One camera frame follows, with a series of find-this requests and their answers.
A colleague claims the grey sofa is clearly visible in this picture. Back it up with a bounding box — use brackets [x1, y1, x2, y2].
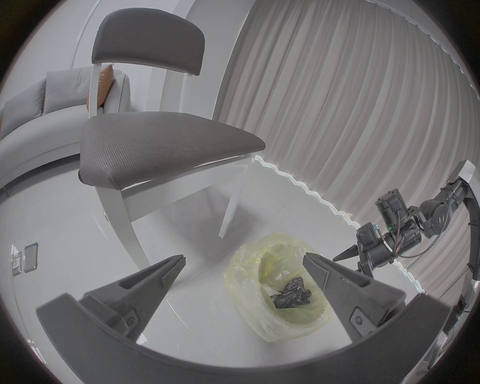
[0, 65, 132, 196]

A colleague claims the yellow plastic bag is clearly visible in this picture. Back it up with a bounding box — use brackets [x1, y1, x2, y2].
[224, 232, 332, 343]

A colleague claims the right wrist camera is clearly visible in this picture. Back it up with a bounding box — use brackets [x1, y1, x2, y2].
[355, 223, 380, 248]

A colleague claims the orange cushion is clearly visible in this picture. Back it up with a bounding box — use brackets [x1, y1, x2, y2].
[86, 64, 114, 113]

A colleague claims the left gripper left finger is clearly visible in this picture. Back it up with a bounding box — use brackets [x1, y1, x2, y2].
[80, 254, 187, 343]

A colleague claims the white chair grey seat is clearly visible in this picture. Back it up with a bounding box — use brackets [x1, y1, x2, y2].
[78, 8, 266, 271]

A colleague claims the white curtain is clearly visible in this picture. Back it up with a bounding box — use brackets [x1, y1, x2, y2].
[214, 0, 480, 301]

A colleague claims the black cable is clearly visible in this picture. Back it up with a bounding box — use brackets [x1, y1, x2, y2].
[392, 234, 443, 259]

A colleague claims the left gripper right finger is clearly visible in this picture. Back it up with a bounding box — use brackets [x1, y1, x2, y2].
[302, 252, 408, 344]

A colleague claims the crumpled black plastic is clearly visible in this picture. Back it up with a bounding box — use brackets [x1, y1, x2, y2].
[271, 276, 314, 310]

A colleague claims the white trash bin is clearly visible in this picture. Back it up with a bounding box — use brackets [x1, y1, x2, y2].
[225, 240, 331, 342]

